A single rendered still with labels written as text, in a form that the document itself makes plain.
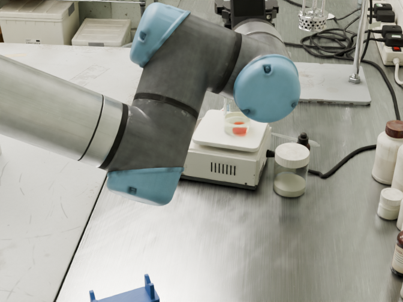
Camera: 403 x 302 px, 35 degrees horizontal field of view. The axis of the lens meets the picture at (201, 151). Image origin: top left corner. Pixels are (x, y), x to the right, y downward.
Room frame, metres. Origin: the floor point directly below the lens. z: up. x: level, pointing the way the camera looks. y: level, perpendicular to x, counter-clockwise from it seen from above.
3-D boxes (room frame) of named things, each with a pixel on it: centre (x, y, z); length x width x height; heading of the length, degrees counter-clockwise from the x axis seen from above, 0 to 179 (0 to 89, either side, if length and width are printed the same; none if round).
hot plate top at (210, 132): (1.00, -0.05, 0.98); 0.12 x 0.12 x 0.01; 74
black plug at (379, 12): (1.69, -0.50, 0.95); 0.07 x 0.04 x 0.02; 84
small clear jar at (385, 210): (0.86, -0.32, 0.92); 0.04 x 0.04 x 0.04
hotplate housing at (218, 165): (1.01, -0.03, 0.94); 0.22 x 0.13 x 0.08; 74
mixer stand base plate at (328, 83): (1.37, -0.24, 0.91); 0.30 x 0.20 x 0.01; 84
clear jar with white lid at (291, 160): (0.93, -0.16, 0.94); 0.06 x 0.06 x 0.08
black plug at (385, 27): (1.57, -0.48, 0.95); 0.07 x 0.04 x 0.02; 84
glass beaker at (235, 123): (0.99, -0.07, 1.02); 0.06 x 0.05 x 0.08; 96
